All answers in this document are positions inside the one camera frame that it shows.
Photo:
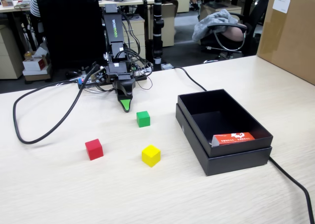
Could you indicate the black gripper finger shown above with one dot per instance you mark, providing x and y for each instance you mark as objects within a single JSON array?
[{"x": 125, "y": 89}]

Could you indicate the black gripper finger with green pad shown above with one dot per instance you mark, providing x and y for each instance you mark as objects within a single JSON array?
[{"x": 126, "y": 105}]

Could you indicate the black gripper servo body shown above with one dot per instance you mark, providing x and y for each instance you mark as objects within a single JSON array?
[{"x": 124, "y": 76}]

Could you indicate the green wooden cube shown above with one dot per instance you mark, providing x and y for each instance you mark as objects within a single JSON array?
[{"x": 143, "y": 118}]

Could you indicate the red wooden cube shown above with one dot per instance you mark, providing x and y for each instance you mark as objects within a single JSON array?
[{"x": 94, "y": 149}]

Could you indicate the yellow wooden cube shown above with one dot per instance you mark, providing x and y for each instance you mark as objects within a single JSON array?
[{"x": 150, "y": 155}]

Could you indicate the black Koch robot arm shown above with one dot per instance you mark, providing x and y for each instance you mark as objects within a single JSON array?
[{"x": 113, "y": 27}]

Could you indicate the black cardboard box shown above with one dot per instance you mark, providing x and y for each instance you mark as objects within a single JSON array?
[{"x": 241, "y": 149}]

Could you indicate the black box lid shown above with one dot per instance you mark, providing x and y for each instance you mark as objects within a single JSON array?
[{"x": 238, "y": 163}]

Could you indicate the blue controller circuit board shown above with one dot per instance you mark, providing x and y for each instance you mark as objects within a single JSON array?
[{"x": 80, "y": 81}]

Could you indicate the thick black segmented pole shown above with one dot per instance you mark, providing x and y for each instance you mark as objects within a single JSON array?
[{"x": 158, "y": 37}]

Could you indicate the thin black stand pole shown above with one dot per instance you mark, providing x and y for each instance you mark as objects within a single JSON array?
[{"x": 146, "y": 24}]

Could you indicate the tall beige desk cabinet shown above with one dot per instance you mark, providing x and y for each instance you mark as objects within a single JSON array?
[{"x": 168, "y": 24}]

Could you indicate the black mesh office chair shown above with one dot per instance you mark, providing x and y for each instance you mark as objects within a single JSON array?
[{"x": 71, "y": 24}]

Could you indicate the white red small carton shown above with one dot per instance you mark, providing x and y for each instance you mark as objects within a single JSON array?
[{"x": 33, "y": 64}]

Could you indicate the small yellow bottle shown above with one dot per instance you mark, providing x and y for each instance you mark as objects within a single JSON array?
[{"x": 28, "y": 54}]

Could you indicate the grey fleece blanket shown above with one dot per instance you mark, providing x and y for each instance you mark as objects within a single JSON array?
[{"x": 214, "y": 22}]

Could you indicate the orange matchbox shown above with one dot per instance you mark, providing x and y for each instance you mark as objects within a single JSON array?
[{"x": 233, "y": 138}]

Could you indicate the person in striped shirt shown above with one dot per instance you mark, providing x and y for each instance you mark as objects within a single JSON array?
[{"x": 35, "y": 2}]

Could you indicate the beige side cabinet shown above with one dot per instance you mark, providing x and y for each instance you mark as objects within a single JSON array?
[{"x": 9, "y": 54}]

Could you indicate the pink seat cushion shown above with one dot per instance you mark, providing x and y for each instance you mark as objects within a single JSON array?
[{"x": 233, "y": 34}]

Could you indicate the black chrome office chair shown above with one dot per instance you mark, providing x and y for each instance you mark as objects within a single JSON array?
[{"x": 256, "y": 17}]

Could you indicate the large brown cardboard carton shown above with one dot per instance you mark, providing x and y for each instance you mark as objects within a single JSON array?
[{"x": 290, "y": 37}]

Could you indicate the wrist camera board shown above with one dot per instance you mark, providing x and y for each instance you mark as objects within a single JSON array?
[{"x": 99, "y": 73}]

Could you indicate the beige drawer pedestal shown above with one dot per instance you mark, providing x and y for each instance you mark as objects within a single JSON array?
[{"x": 134, "y": 34}]

